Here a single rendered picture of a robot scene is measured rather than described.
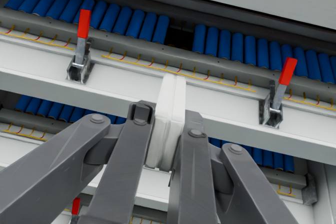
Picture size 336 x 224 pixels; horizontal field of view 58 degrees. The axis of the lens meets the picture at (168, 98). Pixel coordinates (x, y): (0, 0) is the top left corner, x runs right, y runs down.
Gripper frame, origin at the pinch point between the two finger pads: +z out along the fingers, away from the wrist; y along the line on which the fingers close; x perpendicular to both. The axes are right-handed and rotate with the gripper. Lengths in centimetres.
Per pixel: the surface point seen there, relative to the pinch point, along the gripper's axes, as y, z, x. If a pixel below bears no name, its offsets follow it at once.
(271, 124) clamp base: 14.7, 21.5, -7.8
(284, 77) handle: 14.2, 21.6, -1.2
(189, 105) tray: 3.4, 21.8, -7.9
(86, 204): -11, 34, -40
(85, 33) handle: -11.8, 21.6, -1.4
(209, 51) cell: 4.8, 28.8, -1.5
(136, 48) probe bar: -5.6, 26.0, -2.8
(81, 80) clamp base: -11.3, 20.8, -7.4
